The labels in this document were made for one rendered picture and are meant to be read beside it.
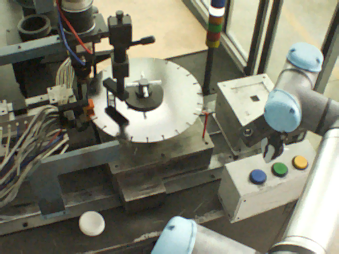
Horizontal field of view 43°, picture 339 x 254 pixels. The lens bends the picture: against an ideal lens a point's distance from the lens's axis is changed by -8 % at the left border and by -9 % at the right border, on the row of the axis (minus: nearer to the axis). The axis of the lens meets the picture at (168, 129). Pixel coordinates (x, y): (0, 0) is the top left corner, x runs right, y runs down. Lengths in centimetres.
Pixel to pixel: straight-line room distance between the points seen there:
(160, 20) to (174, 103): 70
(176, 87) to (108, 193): 36
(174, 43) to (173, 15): 19
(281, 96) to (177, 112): 49
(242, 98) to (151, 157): 33
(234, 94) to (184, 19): 62
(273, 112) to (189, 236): 33
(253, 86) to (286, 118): 62
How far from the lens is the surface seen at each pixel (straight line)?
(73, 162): 112
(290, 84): 85
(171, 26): 187
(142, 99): 126
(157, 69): 136
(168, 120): 123
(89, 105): 124
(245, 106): 137
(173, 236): 59
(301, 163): 127
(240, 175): 121
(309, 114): 83
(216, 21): 137
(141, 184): 126
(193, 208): 131
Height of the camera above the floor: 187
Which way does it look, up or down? 50 degrees down
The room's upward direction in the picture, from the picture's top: 4 degrees clockwise
